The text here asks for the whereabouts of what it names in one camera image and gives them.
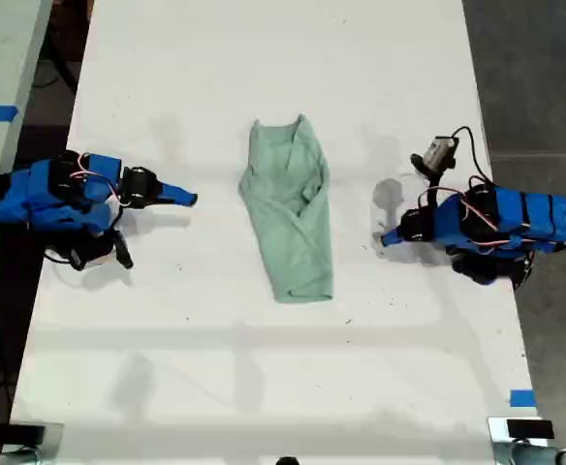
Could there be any pale green T-shirt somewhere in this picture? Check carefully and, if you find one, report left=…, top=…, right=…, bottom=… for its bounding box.
left=237, top=113, right=335, bottom=305

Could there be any white side table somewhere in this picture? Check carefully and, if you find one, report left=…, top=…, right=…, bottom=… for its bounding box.
left=0, top=0, right=54, bottom=314

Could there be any short blue tape strip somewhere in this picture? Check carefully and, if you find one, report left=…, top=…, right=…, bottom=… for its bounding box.
left=509, top=388, right=538, bottom=409

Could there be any small black box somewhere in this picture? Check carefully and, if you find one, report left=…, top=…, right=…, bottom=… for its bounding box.
left=8, top=423, right=47, bottom=445
left=506, top=418, right=555, bottom=440

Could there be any grey pipe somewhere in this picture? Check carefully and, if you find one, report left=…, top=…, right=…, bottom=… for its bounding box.
left=509, top=443, right=566, bottom=465
left=0, top=448, right=42, bottom=465

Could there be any black camera stalk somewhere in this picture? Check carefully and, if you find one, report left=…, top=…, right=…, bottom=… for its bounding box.
left=111, top=230, right=135, bottom=270
left=423, top=169, right=445, bottom=212

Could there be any black camera box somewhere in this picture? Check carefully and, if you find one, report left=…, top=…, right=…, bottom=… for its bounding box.
left=410, top=137, right=459, bottom=178
left=67, top=235, right=115, bottom=272

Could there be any black camera cable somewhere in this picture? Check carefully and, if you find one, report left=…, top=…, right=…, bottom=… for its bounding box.
left=450, top=126, right=495, bottom=191
left=44, top=246, right=79, bottom=266

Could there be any metal table bracket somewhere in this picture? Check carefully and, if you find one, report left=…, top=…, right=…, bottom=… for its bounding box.
left=8, top=421, right=66, bottom=457
left=487, top=416, right=556, bottom=465

